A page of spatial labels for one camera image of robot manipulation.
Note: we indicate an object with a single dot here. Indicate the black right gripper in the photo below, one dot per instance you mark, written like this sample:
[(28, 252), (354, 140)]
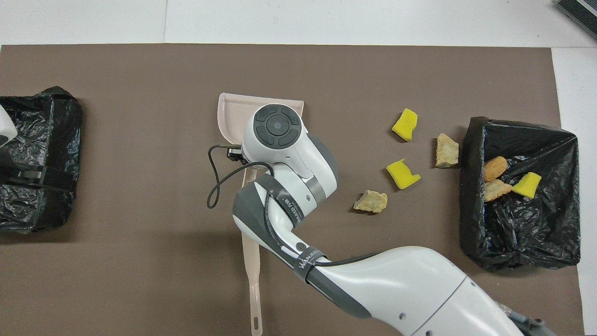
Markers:
[(234, 152)]

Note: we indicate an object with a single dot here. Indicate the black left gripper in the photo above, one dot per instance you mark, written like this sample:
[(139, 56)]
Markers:
[(46, 177)]

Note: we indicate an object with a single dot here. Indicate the beige plastic dustpan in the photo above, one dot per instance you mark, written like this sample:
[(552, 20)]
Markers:
[(233, 116)]

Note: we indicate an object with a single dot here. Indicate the beige hand brush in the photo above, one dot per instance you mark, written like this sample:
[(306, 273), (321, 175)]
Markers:
[(252, 275)]

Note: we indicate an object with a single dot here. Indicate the beige foam rock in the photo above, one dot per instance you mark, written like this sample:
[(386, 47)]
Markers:
[(371, 201), (447, 151), (496, 190)]

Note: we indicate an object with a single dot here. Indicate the yellow sponge piece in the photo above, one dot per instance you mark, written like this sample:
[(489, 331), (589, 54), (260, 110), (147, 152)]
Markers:
[(405, 125), (402, 175), (527, 184)]

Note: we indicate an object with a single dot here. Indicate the brown cork-like chunk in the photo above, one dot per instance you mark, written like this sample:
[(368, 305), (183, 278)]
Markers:
[(495, 168)]

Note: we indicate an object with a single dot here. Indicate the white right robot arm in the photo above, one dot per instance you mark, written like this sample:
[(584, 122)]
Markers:
[(275, 126)]

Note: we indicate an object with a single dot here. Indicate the black bag lined bin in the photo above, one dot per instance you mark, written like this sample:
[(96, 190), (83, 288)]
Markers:
[(522, 233), (46, 210)]

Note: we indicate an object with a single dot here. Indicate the large brown table mat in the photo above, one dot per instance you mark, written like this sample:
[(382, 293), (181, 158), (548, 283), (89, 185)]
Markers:
[(140, 116)]

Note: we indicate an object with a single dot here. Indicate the dark ribbed device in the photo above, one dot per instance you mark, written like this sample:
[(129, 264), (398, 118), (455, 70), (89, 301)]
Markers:
[(580, 11)]

